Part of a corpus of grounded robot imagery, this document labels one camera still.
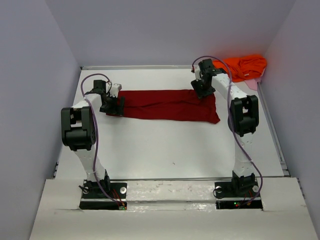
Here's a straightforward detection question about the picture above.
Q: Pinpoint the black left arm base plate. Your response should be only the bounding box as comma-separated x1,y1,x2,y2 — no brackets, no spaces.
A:
78,181,128,211

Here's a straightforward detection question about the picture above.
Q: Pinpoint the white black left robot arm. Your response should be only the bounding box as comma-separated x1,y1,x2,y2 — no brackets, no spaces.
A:
60,80,125,193

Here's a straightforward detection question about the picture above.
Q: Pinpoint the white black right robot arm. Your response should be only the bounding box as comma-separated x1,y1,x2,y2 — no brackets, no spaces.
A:
191,56,259,199

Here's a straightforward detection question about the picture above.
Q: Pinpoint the dark red t shirt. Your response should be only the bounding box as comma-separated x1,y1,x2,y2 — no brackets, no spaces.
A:
119,89,220,124

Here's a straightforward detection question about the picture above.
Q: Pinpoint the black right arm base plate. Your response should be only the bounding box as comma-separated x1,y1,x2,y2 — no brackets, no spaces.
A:
212,181,263,210

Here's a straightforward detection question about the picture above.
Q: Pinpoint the orange t shirt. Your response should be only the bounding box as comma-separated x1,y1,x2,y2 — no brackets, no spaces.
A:
223,54,267,83

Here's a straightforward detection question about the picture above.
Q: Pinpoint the white cardboard front cover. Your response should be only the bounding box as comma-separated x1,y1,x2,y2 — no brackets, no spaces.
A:
30,177,318,240

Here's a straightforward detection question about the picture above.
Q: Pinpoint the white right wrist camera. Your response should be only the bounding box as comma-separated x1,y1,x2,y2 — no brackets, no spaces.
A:
191,66,203,81

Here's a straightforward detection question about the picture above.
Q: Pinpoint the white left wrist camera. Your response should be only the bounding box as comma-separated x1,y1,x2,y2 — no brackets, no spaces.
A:
106,83,122,99

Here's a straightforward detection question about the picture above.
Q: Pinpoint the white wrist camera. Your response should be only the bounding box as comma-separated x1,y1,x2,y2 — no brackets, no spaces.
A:
191,66,203,81
106,83,122,99

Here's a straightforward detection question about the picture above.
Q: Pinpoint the pink t shirt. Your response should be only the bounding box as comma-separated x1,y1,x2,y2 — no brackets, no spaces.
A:
244,78,261,91

